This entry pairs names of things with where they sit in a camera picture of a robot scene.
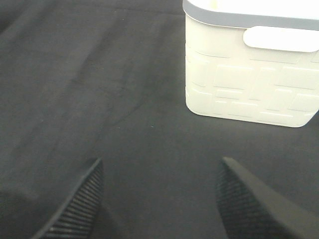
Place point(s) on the white basket with grey rim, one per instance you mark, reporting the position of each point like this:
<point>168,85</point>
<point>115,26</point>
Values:
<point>253,60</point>

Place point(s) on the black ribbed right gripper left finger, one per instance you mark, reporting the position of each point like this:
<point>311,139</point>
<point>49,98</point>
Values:
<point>76,214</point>

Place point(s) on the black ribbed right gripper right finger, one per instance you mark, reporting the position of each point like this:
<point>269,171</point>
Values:
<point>250,209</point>

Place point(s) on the black table cloth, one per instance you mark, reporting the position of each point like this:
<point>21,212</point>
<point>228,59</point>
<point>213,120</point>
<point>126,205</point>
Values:
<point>81,79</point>

